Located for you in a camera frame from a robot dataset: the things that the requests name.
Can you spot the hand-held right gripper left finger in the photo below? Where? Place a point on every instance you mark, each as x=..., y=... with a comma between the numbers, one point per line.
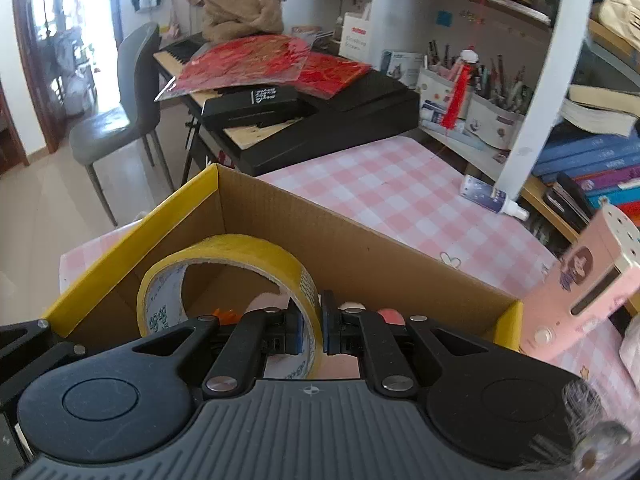
x=295, y=330

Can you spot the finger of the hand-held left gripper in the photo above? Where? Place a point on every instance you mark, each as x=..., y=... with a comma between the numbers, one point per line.
x=30, y=355

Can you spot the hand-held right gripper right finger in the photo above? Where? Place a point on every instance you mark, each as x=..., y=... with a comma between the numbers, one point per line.
x=327, y=322

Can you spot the yellow cardboard box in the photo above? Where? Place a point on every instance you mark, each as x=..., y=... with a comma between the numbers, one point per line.
x=350, y=255

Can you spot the yellow tape roll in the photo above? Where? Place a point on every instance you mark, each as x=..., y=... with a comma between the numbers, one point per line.
x=235, y=250

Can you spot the black keyboard case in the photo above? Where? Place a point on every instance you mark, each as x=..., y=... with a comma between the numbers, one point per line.
x=360, y=110

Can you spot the black keyboard stand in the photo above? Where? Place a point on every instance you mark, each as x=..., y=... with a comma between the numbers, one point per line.
x=192, y=135

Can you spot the black box white print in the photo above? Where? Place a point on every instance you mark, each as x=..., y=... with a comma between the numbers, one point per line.
x=255, y=102

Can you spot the small red paper decoration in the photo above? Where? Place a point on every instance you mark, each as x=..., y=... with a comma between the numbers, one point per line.
x=332, y=72

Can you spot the white pen holder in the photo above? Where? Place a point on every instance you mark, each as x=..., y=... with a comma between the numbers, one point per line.
x=492, y=122
x=440, y=92

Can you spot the pink humidifier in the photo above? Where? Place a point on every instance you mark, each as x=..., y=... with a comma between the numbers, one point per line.
x=585, y=280

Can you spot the red tassel ornament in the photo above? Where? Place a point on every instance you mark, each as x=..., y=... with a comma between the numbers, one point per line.
x=457, y=95

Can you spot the grey chair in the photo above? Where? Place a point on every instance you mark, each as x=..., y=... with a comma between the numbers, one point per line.
x=130, y=110

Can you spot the small cat picture box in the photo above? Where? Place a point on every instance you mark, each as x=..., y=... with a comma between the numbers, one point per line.
x=400, y=67

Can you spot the red plastic bag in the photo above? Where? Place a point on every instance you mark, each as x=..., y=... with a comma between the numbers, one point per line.
x=240, y=62

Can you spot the white straws box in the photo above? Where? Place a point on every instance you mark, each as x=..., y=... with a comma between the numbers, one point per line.
x=356, y=37

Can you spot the electric piano keyboard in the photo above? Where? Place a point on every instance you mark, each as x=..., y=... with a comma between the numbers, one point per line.
x=175, y=50

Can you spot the row of colourful books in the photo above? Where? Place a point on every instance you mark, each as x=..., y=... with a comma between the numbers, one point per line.
x=590, y=165

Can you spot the beige cloth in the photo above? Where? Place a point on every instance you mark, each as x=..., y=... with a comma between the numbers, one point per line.
x=242, y=15

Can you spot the white bookshelf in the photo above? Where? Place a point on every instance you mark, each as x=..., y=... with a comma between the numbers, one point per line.
x=545, y=85

